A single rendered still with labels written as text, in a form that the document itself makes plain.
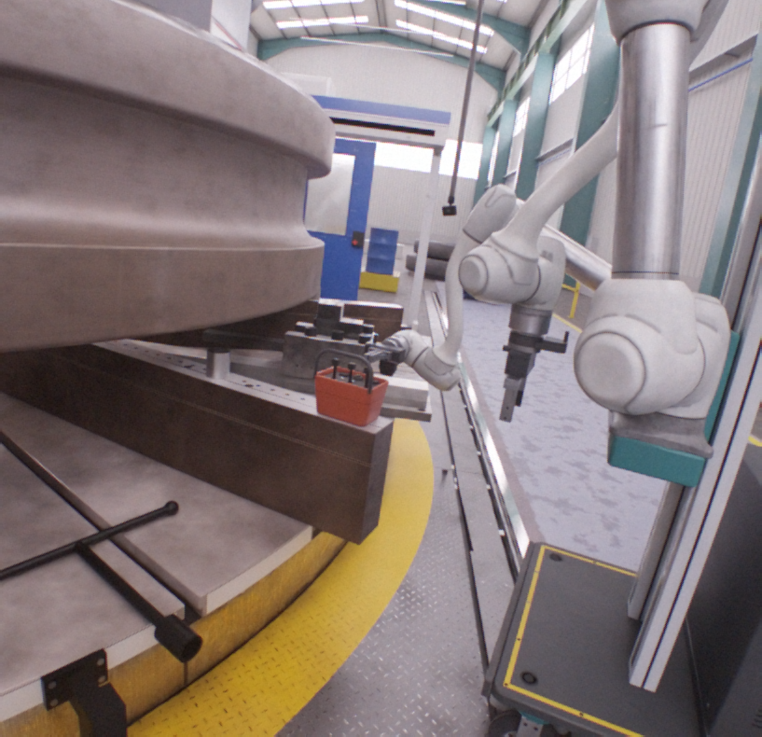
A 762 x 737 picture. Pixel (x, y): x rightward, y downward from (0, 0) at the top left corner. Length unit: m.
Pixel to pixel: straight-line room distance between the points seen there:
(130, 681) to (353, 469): 0.78
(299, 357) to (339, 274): 4.25
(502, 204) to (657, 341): 1.00
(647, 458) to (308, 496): 1.05
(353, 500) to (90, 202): 1.15
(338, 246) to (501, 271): 5.92
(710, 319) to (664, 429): 0.21
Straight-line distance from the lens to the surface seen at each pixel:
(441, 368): 1.84
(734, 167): 10.16
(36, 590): 1.58
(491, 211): 1.72
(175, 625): 1.35
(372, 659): 1.80
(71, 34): 1.58
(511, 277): 1.00
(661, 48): 0.94
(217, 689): 1.70
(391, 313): 3.95
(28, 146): 1.65
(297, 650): 1.79
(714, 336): 1.03
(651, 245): 0.87
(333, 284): 6.89
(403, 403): 2.78
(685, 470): 1.07
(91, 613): 1.48
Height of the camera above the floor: 1.27
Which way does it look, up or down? 14 degrees down
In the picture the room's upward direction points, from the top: 8 degrees clockwise
